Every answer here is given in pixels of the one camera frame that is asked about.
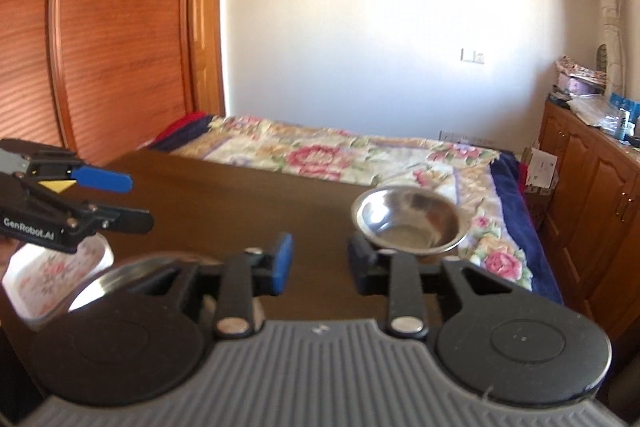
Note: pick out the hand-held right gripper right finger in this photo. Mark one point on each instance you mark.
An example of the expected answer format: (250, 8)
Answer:
(355, 263)

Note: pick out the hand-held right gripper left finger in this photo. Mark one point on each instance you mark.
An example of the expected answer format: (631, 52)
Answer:
(285, 259)

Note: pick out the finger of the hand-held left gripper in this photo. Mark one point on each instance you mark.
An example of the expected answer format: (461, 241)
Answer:
(105, 179)
(120, 219)

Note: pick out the white floral plate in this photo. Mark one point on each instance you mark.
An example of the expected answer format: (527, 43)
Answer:
(50, 277)

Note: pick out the small steel bowl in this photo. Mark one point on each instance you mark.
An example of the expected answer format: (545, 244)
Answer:
(400, 217)

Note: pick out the large steel bowl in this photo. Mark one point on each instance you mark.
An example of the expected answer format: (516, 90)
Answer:
(107, 279)

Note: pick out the red cloth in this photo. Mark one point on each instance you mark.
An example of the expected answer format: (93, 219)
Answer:
(180, 127)

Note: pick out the floral blanket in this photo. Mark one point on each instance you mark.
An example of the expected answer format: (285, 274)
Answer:
(320, 157)

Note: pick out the wooden slatted wardrobe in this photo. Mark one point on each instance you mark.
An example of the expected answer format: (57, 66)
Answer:
(115, 32)

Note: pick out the wooden door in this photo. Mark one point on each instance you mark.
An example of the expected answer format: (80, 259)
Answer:
(206, 32)

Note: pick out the white cardboard box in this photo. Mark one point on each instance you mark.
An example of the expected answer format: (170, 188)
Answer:
(542, 167)

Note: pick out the wooden cabinet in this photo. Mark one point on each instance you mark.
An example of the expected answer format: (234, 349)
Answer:
(590, 207)

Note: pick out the clear plastic bag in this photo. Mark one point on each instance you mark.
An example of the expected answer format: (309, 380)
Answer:
(592, 112)

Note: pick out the clutter on cabinet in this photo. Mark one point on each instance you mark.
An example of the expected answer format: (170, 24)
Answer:
(580, 79)

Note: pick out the blue packaged bottles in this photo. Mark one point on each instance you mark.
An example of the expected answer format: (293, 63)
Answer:
(625, 114)

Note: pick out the white wall socket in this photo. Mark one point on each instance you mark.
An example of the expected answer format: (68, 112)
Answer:
(472, 56)

